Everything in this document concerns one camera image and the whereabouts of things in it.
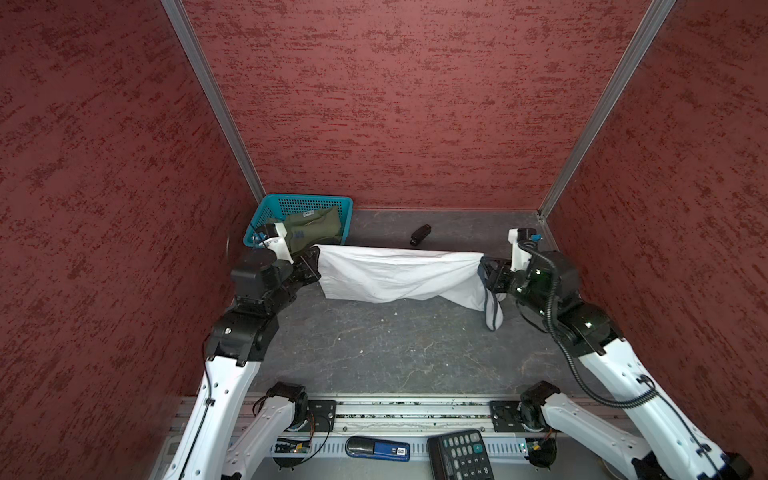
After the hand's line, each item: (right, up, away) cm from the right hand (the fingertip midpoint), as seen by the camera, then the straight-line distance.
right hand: (477, 267), depth 70 cm
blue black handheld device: (-26, -40, -5) cm, 48 cm away
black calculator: (-5, -44, -2) cm, 44 cm away
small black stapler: (-10, +9, +43) cm, 44 cm away
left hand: (-37, +3, -3) cm, 37 cm away
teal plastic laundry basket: (-65, +19, +43) cm, 81 cm away
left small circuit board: (-47, -45, +3) cm, 65 cm away
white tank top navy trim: (-25, -2, +4) cm, 25 cm away
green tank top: (-50, +10, +28) cm, 58 cm away
